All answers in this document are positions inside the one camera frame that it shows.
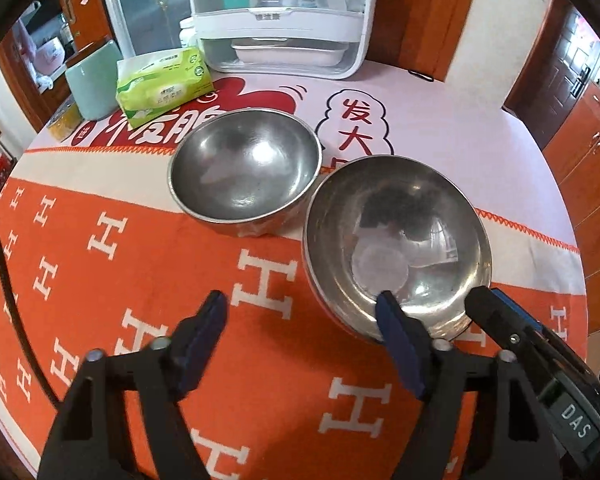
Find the wooden partition panel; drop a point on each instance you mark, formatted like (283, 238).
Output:
(425, 15)

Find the white printed tablecloth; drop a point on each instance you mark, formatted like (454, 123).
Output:
(455, 160)

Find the red crate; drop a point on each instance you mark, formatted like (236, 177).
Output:
(0, 177)

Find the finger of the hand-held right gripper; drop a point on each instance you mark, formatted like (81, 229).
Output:
(500, 315)

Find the orange patterned tablecloth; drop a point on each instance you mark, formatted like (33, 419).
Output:
(130, 280)

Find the green tissue pack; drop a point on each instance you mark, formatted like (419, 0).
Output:
(162, 85)

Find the wooden wall cabinets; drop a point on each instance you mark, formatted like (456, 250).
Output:
(590, 170)

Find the pink steel-lined bowl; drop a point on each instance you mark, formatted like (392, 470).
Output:
(405, 240)

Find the stainless steel bowl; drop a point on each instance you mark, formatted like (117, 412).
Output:
(240, 165)

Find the glass door gold ornament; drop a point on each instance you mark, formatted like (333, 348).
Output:
(140, 10)

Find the pink kitchen appliance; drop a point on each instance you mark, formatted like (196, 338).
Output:
(47, 57)

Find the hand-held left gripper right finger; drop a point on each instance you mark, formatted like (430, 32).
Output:
(402, 345)

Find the white tray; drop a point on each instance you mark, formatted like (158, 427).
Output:
(290, 55)

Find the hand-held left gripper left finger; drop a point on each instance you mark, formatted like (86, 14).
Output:
(200, 347)

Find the white dish sterilizer cabinet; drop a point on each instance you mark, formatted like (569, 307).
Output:
(360, 35)

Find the white jar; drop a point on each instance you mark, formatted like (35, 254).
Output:
(186, 35)

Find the yellow jar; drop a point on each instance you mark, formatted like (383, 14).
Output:
(62, 122)

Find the wooden sideboard cabinet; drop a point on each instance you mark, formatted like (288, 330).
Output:
(87, 5)

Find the mint green cup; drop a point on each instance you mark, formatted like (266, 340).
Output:
(92, 85)

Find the dark wooden door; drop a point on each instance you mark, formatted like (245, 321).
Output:
(555, 75)

